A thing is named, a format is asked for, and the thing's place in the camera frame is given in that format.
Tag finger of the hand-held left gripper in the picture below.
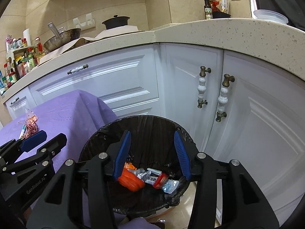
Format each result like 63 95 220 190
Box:
0 130 47 159
0 133 67 174

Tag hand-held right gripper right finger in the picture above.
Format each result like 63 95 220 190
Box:
173 130 279 229

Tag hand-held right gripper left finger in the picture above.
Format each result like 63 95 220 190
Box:
31 130 132 229

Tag orange plastic bag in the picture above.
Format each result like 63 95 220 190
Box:
118 162 146 192

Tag clear bottle with orange cap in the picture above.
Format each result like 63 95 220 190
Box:
135 168 169 189

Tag small blue white packet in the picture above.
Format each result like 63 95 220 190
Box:
162 179 180 194

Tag black-lined trash bin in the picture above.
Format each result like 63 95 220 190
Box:
79 116 197 216

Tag checkered ribbon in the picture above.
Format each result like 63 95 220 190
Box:
19 114 39 140

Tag clear orange-print wrapper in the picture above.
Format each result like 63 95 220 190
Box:
25 108 39 124

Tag purple tablecloth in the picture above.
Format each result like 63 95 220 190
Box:
0 89 155 229

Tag blue white bag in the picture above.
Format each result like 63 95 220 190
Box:
0 70 6 94

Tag white kitchen cabinets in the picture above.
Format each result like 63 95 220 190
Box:
3 42 305 227

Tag group of condiment bottles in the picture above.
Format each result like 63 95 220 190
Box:
0 35 47 96

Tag white spice shelf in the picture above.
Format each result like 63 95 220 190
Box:
6 45 35 60

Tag paper towel roll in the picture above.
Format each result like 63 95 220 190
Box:
22 28 32 47

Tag steel wok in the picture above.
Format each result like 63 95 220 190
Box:
43 23 81 52

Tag paper stove cover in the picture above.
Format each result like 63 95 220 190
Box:
39 25 146 64

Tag black lidded pot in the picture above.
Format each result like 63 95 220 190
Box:
102 15 130 30

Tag black holder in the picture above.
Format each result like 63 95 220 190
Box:
212 11 232 19

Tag dark oil bottle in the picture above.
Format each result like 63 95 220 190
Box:
203 0 213 20

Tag clear plastic container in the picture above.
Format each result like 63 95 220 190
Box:
253 10 289 25

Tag dark curtain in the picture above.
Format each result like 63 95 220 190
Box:
248 0 305 31

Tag ceramic cabinet door handle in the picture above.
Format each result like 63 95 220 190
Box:
197 66 212 108
216 74 235 123

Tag long drawer handle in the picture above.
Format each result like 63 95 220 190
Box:
67 64 89 75

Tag white wall hook rack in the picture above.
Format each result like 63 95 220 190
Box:
73 13 96 28

